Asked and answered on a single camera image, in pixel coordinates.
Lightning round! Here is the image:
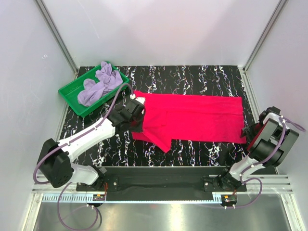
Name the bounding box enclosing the aluminium frame profile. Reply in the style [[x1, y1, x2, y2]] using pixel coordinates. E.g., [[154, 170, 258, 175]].
[[34, 0, 79, 75], [243, 0, 289, 73]]

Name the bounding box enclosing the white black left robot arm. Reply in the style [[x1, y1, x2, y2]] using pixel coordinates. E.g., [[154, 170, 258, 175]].
[[38, 97, 145, 191]]

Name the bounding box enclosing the left small circuit board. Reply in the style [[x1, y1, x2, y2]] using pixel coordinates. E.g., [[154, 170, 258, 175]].
[[92, 194, 106, 201]]

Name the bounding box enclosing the right orange connector box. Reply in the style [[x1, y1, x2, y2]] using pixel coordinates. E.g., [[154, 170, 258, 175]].
[[221, 194, 237, 210]]

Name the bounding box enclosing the aluminium frame profile left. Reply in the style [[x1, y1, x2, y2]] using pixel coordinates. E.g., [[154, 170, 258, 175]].
[[34, 0, 79, 75]]

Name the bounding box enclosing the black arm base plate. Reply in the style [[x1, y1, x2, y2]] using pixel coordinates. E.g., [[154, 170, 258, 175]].
[[77, 167, 245, 198]]

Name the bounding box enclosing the red t shirt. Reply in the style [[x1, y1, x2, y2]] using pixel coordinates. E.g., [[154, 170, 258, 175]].
[[132, 91, 246, 153]]

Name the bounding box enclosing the aluminium frame profile right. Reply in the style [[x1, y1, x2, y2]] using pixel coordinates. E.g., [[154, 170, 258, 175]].
[[243, 0, 289, 73]]

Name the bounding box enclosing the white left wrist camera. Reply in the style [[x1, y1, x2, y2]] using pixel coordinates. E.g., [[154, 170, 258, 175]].
[[129, 94, 145, 104]]

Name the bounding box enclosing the grey slotted cable duct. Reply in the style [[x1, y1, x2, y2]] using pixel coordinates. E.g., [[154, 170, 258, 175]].
[[42, 192, 222, 204]]

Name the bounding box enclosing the lavender t shirt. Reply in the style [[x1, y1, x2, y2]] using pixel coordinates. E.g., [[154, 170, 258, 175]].
[[77, 61, 123, 107]]

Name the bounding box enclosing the aluminium front rail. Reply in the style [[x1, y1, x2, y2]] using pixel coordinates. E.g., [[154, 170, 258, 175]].
[[31, 175, 293, 195]]

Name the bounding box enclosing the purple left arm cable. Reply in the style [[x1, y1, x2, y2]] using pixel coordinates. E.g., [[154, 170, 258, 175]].
[[32, 83, 134, 230]]

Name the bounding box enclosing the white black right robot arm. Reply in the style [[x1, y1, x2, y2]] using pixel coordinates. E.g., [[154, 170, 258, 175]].
[[217, 106, 305, 191]]

